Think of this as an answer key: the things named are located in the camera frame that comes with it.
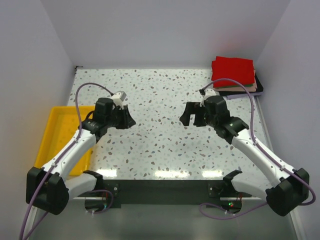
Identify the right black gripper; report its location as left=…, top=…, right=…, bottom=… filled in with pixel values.
left=179, top=101, right=218, bottom=128

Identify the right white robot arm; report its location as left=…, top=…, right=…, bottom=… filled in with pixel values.
left=179, top=94, right=310, bottom=217

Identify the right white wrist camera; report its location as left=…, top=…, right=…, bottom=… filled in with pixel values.
left=199, top=88, right=217, bottom=100

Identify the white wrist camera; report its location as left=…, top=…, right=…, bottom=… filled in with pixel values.
left=111, top=91, right=127, bottom=106
left=199, top=88, right=217, bottom=100

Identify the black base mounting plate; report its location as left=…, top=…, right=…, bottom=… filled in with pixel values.
left=80, top=179, right=251, bottom=211

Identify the folded green t shirt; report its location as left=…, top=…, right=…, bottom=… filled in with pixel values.
left=230, top=84, right=254, bottom=88

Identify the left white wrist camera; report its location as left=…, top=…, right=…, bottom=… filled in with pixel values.
left=111, top=91, right=127, bottom=106

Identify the folded black t shirt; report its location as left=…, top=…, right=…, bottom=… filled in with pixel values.
left=218, top=74, right=264, bottom=99

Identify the aluminium frame rail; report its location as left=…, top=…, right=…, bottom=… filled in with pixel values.
left=254, top=96, right=307, bottom=240

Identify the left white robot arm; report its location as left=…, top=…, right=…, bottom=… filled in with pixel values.
left=25, top=94, right=136, bottom=215

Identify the yellow plastic bin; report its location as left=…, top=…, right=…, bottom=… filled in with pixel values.
left=34, top=106, right=94, bottom=177

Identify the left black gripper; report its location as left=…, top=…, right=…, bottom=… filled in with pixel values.
left=105, top=105, right=136, bottom=130

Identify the red t shirt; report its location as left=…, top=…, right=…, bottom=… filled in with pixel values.
left=211, top=56, right=254, bottom=82

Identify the folded pink t shirt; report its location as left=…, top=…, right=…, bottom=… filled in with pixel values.
left=213, top=70, right=258, bottom=92

